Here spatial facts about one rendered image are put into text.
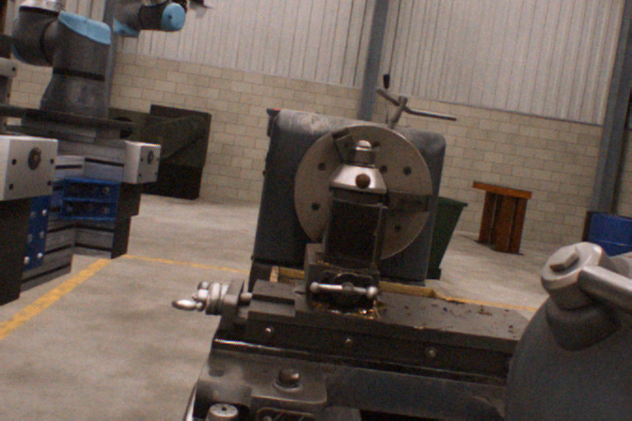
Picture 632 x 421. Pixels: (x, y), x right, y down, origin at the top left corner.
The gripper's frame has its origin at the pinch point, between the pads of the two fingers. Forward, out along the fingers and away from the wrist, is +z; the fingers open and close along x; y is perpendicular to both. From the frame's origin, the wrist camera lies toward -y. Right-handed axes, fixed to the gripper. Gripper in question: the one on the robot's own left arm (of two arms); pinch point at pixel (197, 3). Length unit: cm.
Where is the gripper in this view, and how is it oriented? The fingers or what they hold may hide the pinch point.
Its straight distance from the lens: 206.6
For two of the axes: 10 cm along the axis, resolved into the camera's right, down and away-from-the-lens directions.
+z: 4.3, 0.2, 9.0
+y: -2.7, 9.6, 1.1
